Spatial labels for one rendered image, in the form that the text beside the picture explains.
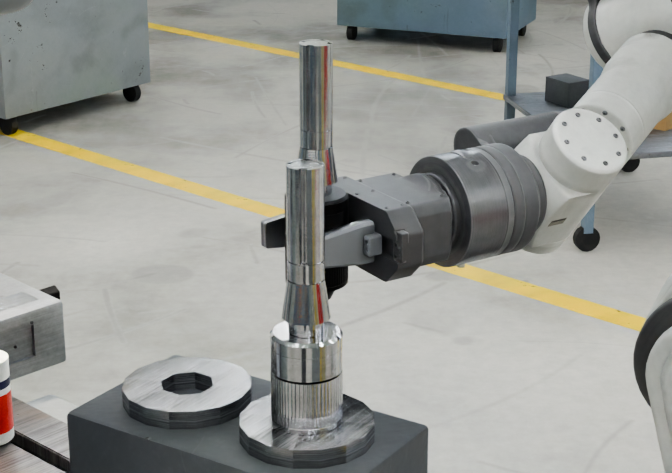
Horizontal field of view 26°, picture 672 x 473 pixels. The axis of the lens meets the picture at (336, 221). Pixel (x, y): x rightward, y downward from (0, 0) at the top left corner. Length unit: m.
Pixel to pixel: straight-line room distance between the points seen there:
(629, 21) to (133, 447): 0.64
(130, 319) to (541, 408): 1.18
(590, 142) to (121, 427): 0.43
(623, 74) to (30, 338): 0.65
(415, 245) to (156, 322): 2.96
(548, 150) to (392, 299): 2.98
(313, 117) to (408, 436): 0.24
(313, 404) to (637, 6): 0.58
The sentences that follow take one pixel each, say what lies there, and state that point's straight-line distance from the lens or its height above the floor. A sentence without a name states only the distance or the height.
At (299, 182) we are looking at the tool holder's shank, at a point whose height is 1.27.
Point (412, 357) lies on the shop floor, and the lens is 3.76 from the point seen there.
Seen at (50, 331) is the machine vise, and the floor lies 0.94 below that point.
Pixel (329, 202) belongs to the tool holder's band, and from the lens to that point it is 1.05.
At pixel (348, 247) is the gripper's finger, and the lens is 1.05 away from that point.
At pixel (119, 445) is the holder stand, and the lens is 1.00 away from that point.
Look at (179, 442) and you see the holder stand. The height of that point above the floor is 1.09.
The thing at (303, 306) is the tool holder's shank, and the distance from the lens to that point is 0.92.
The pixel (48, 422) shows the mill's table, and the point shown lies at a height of 0.90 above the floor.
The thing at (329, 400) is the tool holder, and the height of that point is 1.13.
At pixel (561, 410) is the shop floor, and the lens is 3.52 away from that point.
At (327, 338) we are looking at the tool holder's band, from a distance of 0.93.
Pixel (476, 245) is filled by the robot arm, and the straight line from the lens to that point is 1.11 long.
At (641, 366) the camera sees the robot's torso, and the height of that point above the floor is 0.99.
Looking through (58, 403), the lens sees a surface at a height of 0.82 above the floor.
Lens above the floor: 1.54
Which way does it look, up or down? 19 degrees down
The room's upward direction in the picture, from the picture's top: straight up
